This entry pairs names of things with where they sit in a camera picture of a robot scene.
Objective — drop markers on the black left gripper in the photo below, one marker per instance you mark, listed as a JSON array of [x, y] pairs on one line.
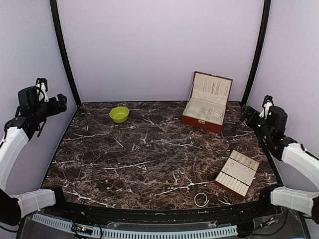
[[56, 109]]

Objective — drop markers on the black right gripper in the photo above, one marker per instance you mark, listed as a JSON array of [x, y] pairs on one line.
[[250, 122]]

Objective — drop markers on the beige jewelry tray insert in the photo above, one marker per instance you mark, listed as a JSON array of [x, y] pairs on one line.
[[237, 174]]

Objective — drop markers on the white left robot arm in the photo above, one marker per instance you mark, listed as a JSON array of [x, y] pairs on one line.
[[31, 115]]

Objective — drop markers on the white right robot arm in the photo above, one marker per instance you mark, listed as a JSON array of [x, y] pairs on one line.
[[269, 126]]

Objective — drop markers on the red wooden jewelry box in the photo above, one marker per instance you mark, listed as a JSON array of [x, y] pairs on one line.
[[208, 98]]

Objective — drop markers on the green plastic bowl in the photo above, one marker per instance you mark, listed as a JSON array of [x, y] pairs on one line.
[[119, 114]]

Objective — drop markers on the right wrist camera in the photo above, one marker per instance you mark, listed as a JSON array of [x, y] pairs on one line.
[[267, 103]]

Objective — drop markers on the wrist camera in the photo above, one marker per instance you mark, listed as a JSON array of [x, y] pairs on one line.
[[267, 103], [42, 88]]

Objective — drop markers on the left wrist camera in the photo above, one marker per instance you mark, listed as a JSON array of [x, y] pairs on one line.
[[42, 88]]

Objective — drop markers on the black left frame post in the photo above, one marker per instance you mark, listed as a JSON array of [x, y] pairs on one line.
[[63, 51]]

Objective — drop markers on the black frame post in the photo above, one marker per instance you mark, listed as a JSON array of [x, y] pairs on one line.
[[258, 51], [63, 51]]

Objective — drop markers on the black front table rail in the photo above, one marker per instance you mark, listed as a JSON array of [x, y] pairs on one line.
[[240, 213]]

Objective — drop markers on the black right frame post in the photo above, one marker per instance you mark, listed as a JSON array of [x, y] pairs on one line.
[[258, 51]]

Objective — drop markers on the white slotted cable duct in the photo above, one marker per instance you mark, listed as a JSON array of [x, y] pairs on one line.
[[136, 231]]

